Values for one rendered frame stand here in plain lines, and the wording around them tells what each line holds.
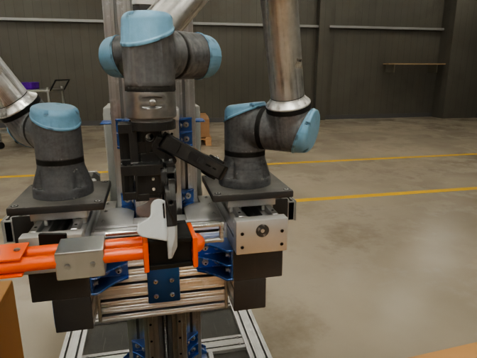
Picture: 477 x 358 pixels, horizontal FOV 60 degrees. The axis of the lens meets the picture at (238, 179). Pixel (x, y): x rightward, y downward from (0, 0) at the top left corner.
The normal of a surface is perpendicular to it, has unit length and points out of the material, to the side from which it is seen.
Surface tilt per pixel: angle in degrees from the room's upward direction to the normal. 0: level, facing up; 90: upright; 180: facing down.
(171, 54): 90
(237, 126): 88
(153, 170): 90
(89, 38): 90
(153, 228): 70
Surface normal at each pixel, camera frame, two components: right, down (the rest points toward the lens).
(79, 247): 0.00, -0.97
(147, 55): 0.18, 0.25
